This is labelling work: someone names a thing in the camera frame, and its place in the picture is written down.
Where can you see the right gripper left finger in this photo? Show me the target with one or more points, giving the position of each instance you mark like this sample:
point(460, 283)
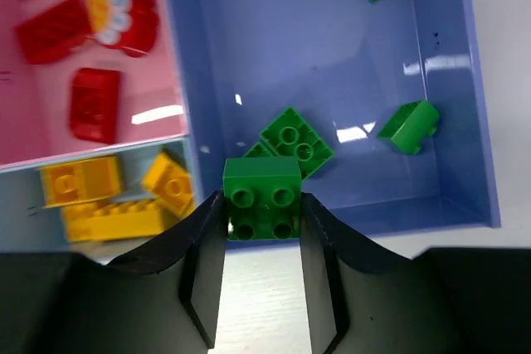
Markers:
point(161, 297)

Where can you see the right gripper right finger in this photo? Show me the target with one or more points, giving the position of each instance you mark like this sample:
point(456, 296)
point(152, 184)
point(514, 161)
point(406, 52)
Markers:
point(364, 298)

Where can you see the yellow long lego brick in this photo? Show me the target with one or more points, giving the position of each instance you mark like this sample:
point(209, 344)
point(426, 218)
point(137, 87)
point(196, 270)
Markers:
point(106, 221)

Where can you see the yellow face lego brick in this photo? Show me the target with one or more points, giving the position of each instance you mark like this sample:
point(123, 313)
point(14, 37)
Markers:
point(170, 184)

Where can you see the green square stack lego brick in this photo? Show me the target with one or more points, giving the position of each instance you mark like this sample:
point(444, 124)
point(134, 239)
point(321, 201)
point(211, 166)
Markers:
point(262, 197)

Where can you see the yellow rounded lego brick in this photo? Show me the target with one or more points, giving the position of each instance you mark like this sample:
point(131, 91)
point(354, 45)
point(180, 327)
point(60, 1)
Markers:
point(85, 180)

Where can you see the red curved lego brick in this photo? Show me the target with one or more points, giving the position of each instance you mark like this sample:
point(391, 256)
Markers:
point(55, 33)
point(94, 104)

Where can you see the flower lego stack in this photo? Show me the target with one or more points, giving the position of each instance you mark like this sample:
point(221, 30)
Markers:
point(130, 26)

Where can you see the light blue container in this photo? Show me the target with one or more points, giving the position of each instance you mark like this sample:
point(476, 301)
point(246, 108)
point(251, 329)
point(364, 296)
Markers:
point(26, 225)

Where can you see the pink container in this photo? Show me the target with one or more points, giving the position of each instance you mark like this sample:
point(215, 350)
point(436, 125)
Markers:
point(35, 99)

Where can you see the dark blue container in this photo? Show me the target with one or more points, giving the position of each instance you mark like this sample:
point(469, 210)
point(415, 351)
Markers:
point(346, 66)

